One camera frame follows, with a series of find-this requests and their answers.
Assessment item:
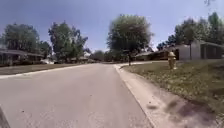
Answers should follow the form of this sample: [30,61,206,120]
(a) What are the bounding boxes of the distant trees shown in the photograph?
[89,49,108,63]

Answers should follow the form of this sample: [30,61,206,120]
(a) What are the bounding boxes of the broad round tree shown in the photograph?
[106,13,155,63]

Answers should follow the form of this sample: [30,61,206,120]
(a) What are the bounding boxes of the pale concrete kerb strip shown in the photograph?
[113,62,224,128]

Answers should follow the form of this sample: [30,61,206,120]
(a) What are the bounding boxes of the grey asphalt road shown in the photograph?
[0,63,158,128]

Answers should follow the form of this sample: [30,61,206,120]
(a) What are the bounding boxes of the tall dark green tree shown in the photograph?
[47,20,90,63]

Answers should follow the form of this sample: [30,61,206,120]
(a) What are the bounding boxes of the yellow fire hydrant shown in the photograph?
[167,50,178,71]

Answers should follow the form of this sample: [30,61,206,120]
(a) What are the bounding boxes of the grass verge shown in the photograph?
[121,59,224,118]

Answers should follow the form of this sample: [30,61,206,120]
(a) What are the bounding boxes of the dry grass strip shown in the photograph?
[0,62,86,76]

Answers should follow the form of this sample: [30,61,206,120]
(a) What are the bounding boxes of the low grey building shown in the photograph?
[134,39,224,62]

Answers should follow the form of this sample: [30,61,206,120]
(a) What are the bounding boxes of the row of trees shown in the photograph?
[156,11,224,52]

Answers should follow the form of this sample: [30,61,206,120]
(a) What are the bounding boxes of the wide green tree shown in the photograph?
[1,22,42,55]

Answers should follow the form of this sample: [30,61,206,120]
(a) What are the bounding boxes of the low dark-roofed building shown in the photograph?
[0,48,45,66]

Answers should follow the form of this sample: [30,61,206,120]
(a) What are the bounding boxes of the dark post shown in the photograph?
[127,53,132,67]

